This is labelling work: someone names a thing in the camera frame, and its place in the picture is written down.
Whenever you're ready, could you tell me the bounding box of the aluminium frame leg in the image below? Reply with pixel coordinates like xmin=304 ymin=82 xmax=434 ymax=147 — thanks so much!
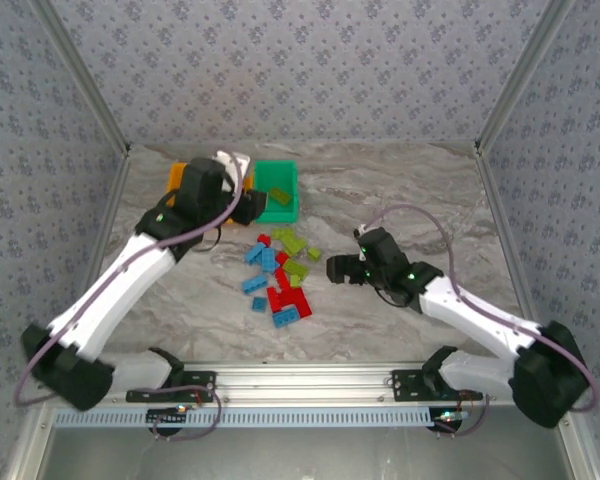
xmin=554 ymin=414 xmax=600 ymax=480
xmin=2 ymin=404 xmax=56 ymax=480

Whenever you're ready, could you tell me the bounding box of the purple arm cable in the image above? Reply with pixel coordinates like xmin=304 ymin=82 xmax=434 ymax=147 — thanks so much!
xmin=362 ymin=203 xmax=600 ymax=439
xmin=12 ymin=149 xmax=246 ymax=442

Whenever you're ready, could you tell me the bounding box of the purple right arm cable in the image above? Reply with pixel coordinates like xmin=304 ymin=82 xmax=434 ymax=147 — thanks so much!
xmin=362 ymin=203 xmax=600 ymax=439

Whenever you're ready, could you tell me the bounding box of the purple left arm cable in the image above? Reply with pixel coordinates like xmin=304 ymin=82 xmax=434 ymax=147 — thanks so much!
xmin=12 ymin=149 xmax=246 ymax=442

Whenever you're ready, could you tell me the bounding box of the aluminium mounting rail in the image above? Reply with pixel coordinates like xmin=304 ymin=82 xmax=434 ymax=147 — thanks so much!
xmin=112 ymin=362 xmax=516 ymax=406

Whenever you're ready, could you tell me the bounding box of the aluminium corner post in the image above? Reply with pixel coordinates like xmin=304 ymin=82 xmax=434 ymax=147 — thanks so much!
xmin=29 ymin=0 xmax=132 ymax=159
xmin=474 ymin=0 xmax=579 ymax=156

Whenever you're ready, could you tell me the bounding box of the green plastic bin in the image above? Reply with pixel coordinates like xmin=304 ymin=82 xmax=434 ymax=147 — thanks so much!
xmin=252 ymin=158 xmax=301 ymax=225

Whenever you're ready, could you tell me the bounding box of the small black controller board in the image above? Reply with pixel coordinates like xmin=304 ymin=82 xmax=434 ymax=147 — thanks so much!
xmin=146 ymin=405 xmax=190 ymax=436
xmin=432 ymin=408 xmax=465 ymax=436

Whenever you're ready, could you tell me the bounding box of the slotted grey cable duct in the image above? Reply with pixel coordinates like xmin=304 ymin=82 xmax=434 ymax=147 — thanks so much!
xmin=53 ymin=405 xmax=439 ymax=430

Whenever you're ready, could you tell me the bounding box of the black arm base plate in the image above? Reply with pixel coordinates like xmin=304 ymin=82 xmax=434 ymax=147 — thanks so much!
xmin=125 ymin=370 xmax=218 ymax=403
xmin=390 ymin=368 xmax=485 ymax=402

